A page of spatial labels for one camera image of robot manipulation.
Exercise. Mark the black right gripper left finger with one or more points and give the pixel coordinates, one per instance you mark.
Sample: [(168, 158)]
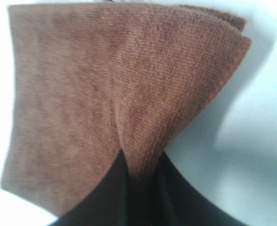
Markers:
[(107, 204)]

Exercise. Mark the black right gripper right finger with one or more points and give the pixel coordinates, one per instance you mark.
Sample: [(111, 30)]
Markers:
[(177, 203)]

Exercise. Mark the brown towel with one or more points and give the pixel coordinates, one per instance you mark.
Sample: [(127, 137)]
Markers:
[(92, 79)]

